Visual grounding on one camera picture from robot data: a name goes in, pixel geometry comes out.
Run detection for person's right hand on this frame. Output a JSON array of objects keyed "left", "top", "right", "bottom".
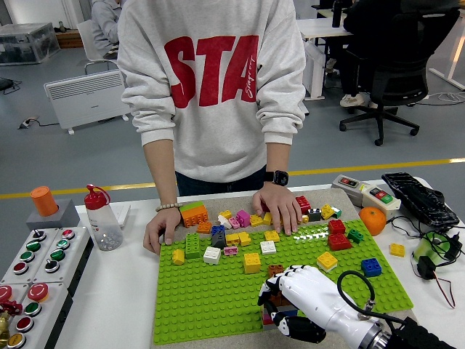
[{"left": 142, "top": 208, "right": 182, "bottom": 254}]

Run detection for white black-fingered right robot hand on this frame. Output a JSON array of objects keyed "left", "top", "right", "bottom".
[{"left": 256, "top": 264, "right": 383, "bottom": 348}]

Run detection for person's left hand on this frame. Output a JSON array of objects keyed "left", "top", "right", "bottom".
[{"left": 252, "top": 183, "right": 304, "bottom": 236}]

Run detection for green studded baseplate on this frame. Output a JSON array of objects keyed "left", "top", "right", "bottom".
[{"left": 152, "top": 219, "right": 414, "bottom": 345}]

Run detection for lime green flat brick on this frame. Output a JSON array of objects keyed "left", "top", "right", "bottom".
[{"left": 180, "top": 201, "right": 205, "bottom": 215}]

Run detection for large orange brick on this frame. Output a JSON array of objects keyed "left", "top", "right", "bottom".
[{"left": 181, "top": 207, "right": 211, "bottom": 228}]

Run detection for yellow and white brick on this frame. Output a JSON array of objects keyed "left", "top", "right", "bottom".
[{"left": 316, "top": 251, "right": 339, "bottom": 273}]

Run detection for tall lime green brick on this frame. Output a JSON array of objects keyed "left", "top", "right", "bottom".
[{"left": 184, "top": 232, "right": 201, "bottom": 260}]

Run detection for wide red brick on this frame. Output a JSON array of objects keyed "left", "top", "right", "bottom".
[{"left": 326, "top": 233, "right": 353, "bottom": 252}]

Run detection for tall yellow brick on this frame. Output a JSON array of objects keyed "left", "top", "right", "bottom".
[{"left": 243, "top": 252, "right": 262, "bottom": 275}]

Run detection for black wristwatch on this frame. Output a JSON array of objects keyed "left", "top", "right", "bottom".
[{"left": 264, "top": 169, "right": 291, "bottom": 185}]

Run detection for clear bottle red cap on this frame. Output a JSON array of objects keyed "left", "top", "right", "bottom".
[{"left": 84, "top": 183, "right": 124, "bottom": 252}]

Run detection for grey station red black buttons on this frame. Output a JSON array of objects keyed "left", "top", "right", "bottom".
[{"left": 331, "top": 174, "right": 368, "bottom": 208}]

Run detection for person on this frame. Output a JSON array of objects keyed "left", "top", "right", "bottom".
[
  {"left": 89, "top": 0, "right": 124, "bottom": 59},
  {"left": 116, "top": 0, "right": 309, "bottom": 197},
  {"left": 325, "top": 0, "right": 462, "bottom": 108}
]

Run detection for grey station red green buttons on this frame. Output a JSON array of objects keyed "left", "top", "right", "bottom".
[{"left": 357, "top": 183, "right": 402, "bottom": 221}]

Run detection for orange fruit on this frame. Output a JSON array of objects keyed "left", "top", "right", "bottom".
[{"left": 358, "top": 206, "right": 387, "bottom": 237}]

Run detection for grey block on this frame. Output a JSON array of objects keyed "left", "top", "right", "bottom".
[{"left": 25, "top": 198, "right": 81, "bottom": 231}]

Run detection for white box with green buttons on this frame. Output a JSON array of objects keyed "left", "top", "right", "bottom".
[
  {"left": 0, "top": 228, "right": 60, "bottom": 286},
  {"left": 31, "top": 226, "right": 94, "bottom": 292}
]

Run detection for small black module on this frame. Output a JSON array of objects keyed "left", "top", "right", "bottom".
[{"left": 416, "top": 255, "right": 437, "bottom": 281}]

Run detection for green tape roll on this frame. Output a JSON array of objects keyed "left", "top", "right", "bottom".
[{"left": 413, "top": 231, "right": 452, "bottom": 265}]

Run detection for orange cylinder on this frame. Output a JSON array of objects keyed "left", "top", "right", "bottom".
[{"left": 29, "top": 185, "right": 60, "bottom": 218}]

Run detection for white ribbed panel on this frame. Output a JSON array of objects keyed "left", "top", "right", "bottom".
[{"left": 304, "top": 43, "right": 326, "bottom": 102}]

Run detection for black plastic-wrapped device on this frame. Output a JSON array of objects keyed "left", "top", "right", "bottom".
[{"left": 381, "top": 171, "right": 461, "bottom": 232}]

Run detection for white box with mushroom button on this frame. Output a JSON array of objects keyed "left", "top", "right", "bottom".
[
  {"left": 0, "top": 282, "right": 31, "bottom": 321},
  {"left": 7, "top": 281, "right": 76, "bottom": 349}
]

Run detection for black power plug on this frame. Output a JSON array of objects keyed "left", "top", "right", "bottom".
[{"left": 442, "top": 232, "right": 464, "bottom": 261}]

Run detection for white panel heater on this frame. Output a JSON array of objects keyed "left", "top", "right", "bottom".
[{"left": 43, "top": 69, "right": 132, "bottom": 137}]

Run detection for floor socket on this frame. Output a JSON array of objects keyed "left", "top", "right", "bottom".
[{"left": 17, "top": 116, "right": 41, "bottom": 131}]

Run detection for black office chair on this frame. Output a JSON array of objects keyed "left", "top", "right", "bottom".
[{"left": 339, "top": 7, "right": 462, "bottom": 147}]

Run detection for white desk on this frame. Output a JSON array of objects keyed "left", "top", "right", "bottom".
[
  {"left": 297, "top": 17, "right": 355, "bottom": 99},
  {"left": 428, "top": 3, "right": 465, "bottom": 92}
]

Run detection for brass fitting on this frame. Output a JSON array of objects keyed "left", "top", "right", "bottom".
[{"left": 0, "top": 311, "right": 12, "bottom": 348}]

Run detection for white chair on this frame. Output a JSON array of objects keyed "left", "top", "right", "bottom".
[{"left": 76, "top": 20, "right": 123, "bottom": 76}]

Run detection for black bottle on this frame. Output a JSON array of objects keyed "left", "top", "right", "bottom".
[{"left": 331, "top": 0, "right": 344, "bottom": 29}]

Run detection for wooden crate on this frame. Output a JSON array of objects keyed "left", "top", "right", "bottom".
[{"left": 55, "top": 31, "right": 83, "bottom": 49}]

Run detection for white switch plate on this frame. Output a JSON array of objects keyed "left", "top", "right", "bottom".
[{"left": 108, "top": 202, "right": 132, "bottom": 230}]

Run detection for black cable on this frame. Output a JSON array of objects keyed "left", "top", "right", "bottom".
[{"left": 385, "top": 214, "right": 453, "bottom": 255}]

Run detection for red wire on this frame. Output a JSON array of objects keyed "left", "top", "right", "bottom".
[{"left": 434, "top": 271, "right": 456, "bottom": 309}]

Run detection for red valve handle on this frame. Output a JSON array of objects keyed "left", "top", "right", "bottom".
[{"left": 0, "top": 299, "right": 24, "bottom": 317}]

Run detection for black floor cables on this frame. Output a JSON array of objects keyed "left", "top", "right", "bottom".
[{"left": 0, "top": 77, "right": 23, "bottom": 96}]

